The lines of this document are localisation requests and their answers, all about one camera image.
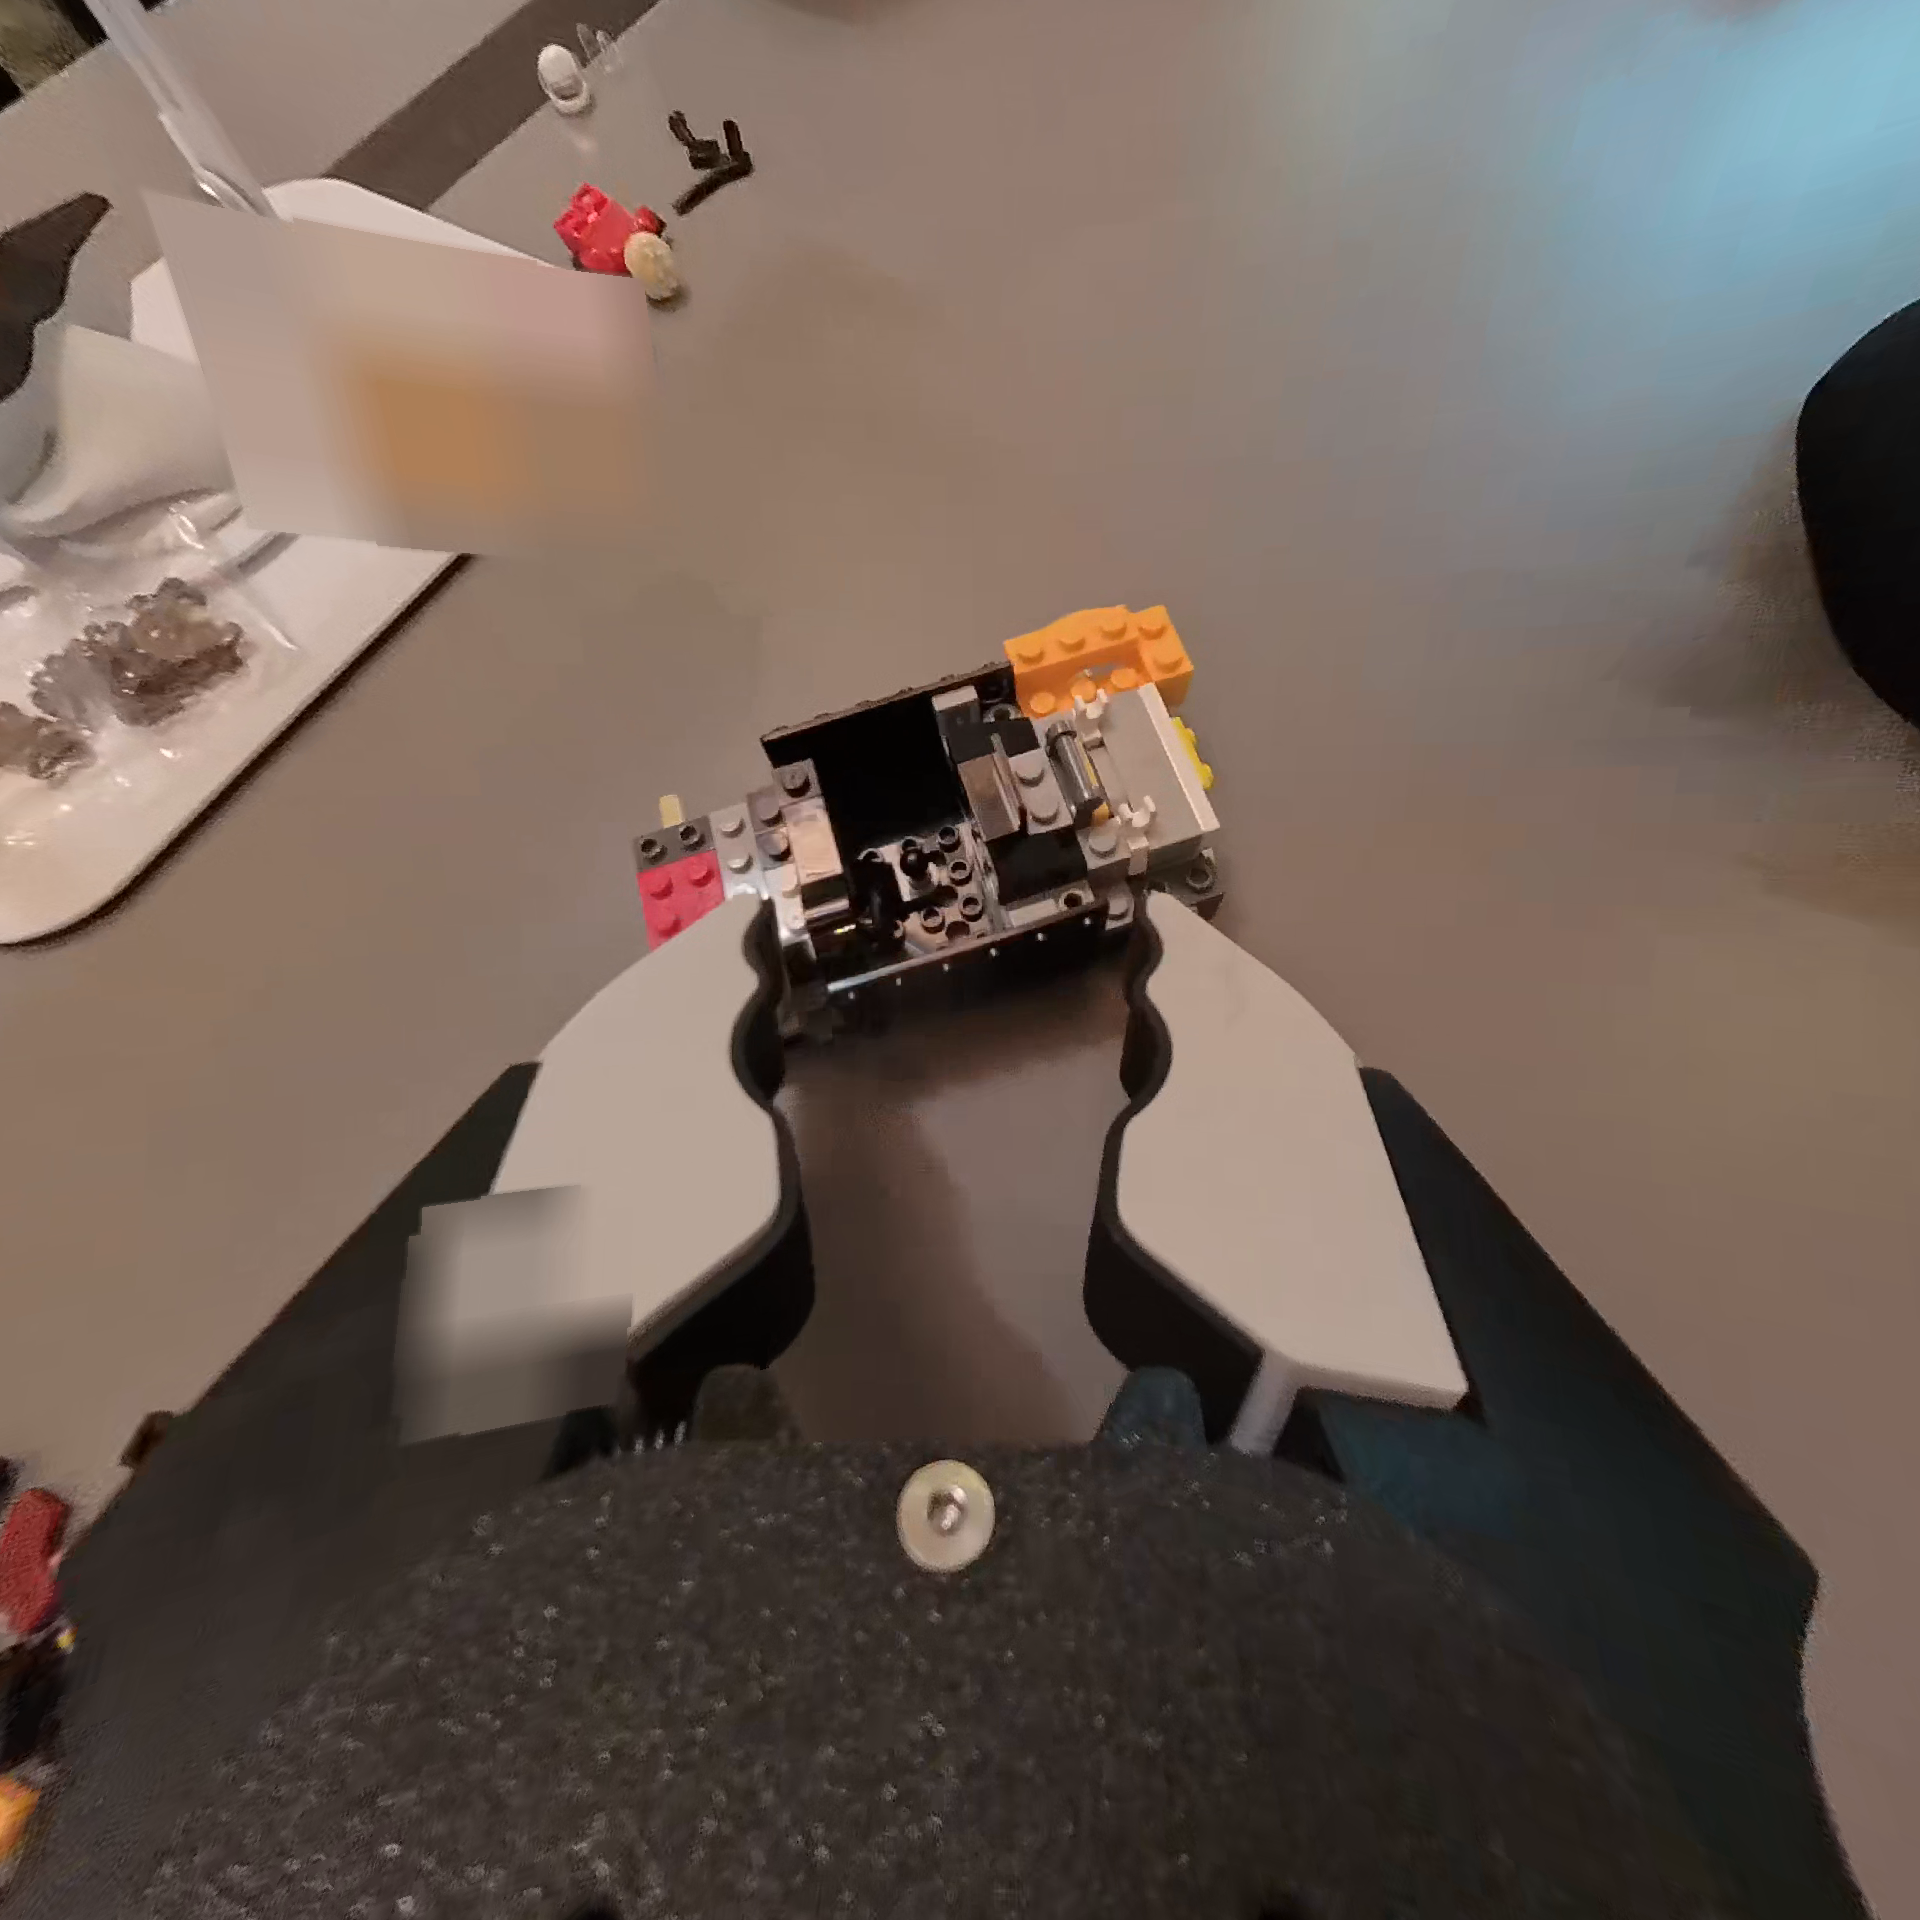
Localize orange toy brick assembly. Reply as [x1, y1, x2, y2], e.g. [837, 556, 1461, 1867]
[1001, 600, 1202, 726]

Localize grey desk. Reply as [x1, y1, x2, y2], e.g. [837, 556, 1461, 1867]
[0, 0, 1920, 1864]

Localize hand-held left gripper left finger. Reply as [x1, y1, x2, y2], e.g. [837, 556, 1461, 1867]
[490, 907, 817, 1362]

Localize black textured pad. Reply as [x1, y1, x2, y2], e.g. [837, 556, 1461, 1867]
[1796, 300, 1920, 722]

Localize white tray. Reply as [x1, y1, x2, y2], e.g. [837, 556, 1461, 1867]
[0, 176, 662, 947]

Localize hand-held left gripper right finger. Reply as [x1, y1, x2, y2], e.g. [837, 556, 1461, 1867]
[1084, 891, 1472, 1456]

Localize pile of small toy bricks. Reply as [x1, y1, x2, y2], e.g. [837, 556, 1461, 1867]
[0, 1456, 78, 1864]

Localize red brick with wheel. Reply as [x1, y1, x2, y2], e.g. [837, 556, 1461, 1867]
[551, 184, 682, 303]

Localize pile of dark small pieces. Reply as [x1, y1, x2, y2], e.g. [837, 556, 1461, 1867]
[0, 577, 249, 782]

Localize grey and black curved part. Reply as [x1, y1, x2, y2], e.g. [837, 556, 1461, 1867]
[0, 195, 241, 554]

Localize small black toy pieces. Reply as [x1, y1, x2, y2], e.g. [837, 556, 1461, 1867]
[668, 112, 756, 216]

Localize partly built brick car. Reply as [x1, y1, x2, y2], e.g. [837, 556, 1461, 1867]
[631, 660, 1224, 1051]

